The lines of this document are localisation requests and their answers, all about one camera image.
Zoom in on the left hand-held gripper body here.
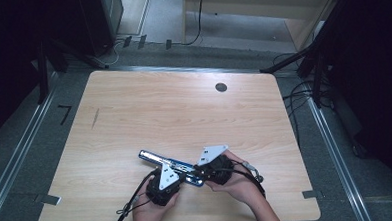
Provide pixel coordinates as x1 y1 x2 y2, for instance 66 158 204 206
144 162 185 208

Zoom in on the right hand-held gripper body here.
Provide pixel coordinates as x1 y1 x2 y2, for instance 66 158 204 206
196 144 237 187

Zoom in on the blue stapler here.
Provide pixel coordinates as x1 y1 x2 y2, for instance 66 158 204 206
138 146 205 191

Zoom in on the person's left hand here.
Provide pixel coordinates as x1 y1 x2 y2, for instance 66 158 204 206
130 189 182 221

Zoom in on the person's right hand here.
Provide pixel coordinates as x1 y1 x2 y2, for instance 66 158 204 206
204 149 266 206

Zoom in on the grey tape piece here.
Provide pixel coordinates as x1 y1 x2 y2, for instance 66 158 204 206
302 189 324 201
33 192 63 208

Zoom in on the black metal stand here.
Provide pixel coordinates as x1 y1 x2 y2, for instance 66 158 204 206
35 33 112 105
258 34 332 112

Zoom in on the light wooden furniture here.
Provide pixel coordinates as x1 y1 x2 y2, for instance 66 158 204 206
179 0 346 58

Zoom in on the dark cabinet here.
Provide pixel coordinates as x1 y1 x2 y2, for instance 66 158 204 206
78 0 127 58

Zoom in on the black curtain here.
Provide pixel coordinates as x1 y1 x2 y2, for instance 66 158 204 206
0 0 98 147
315 0 392 216

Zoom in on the left hand-held gripper cable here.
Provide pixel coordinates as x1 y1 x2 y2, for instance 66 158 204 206
110 168 163 221

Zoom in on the hand-held gripper cable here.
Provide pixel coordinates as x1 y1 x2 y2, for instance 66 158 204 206
219 156 268 201
110 168 163 221

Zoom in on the right hand-held gripper cable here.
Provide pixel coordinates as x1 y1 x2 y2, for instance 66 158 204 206
219 156 268 201

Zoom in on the metal floor rail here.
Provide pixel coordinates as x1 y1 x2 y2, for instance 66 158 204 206
0 71 66 221
303 91 373 221
110 59 262 80

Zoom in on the black floor cable bundle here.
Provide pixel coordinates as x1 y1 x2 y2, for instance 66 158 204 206
272 50 320 149

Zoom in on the white floor cable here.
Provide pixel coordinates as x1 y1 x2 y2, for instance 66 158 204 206
104 39 127 67

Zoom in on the black hanging cable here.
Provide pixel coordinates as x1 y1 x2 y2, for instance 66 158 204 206
169 0 207 47

